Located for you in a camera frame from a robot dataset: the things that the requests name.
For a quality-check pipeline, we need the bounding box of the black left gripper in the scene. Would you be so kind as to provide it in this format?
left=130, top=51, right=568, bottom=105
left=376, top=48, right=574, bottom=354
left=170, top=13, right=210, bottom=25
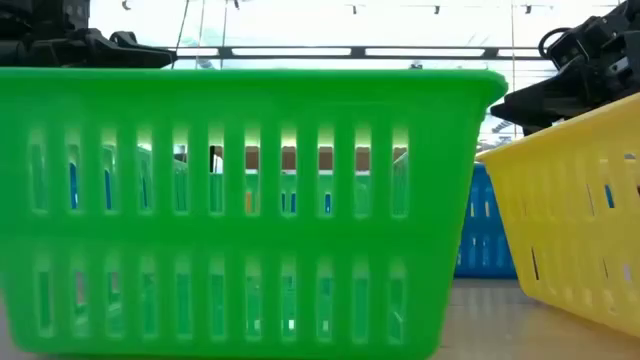
left=0, top=0, right=178, bottom=69

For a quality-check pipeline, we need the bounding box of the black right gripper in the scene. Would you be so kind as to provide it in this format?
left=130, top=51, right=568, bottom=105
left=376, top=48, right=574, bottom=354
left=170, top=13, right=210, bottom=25
left=491, top=0, right=640, bottom=137

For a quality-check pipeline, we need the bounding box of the green slotted plastic basket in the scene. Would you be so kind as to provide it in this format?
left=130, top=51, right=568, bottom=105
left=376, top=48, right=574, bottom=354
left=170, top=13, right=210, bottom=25
left=0, top=68, right=510, bottom=359

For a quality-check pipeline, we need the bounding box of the yellow slotted plastic basket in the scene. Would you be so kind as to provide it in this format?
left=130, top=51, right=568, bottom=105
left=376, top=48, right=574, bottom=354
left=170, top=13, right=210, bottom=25
left=475, top=92, right=640, bottom=339

